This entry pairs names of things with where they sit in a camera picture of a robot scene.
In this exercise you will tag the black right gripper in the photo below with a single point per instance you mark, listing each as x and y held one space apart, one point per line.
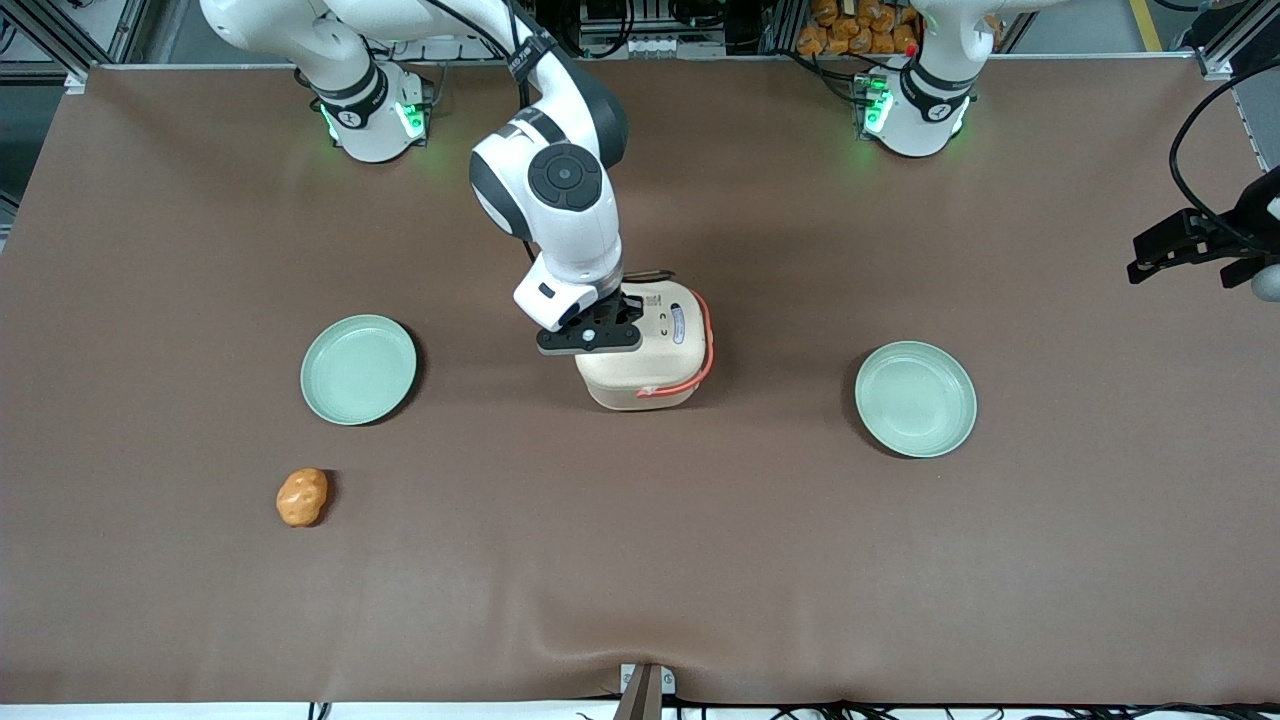
628 302

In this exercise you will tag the aluminium frame post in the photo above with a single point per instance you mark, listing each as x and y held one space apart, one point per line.
70 35
1225 45

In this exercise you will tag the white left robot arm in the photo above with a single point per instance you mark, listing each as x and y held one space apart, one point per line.
920 110

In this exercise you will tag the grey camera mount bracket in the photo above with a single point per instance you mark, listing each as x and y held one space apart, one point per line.
645 690

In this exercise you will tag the pale green round plate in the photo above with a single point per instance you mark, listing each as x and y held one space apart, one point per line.
915 400
358 370

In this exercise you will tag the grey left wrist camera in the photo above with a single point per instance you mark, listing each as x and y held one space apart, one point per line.
1268 284

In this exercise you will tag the brown table mat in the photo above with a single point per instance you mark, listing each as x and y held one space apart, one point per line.
640 560

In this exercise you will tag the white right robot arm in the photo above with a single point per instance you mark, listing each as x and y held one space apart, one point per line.
565 180

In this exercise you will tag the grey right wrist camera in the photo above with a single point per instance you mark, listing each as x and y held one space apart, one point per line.
550 302

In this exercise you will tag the orange bumpy bread roll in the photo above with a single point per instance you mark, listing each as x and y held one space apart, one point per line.
302 497

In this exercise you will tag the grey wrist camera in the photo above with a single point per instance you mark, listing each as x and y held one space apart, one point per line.
1268 284
550 302

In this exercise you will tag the bag of orange bread rolls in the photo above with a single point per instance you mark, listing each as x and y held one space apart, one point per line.
855 30

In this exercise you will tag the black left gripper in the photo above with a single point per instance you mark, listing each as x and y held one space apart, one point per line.
1252 214

